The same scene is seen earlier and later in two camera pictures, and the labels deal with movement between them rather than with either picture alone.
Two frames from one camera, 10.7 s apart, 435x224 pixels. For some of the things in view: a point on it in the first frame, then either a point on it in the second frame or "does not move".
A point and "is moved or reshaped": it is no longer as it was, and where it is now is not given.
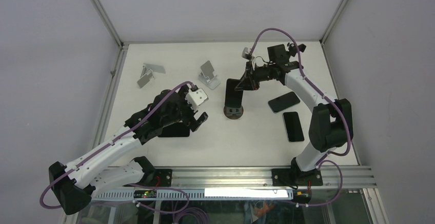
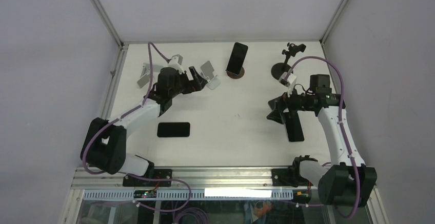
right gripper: x=249 y=81 → x=280 y=103
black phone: x=293 y=126 does not move
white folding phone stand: x=207 y=76 does not move
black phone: x=283 y=102 is moved or reshaped
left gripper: x=183 y=92 → x=192 y=85
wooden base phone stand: x=233 y=113 → x=234 y=76
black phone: x=233 y=98 → x=237 y=58
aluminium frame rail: x=333 y=177 does not move
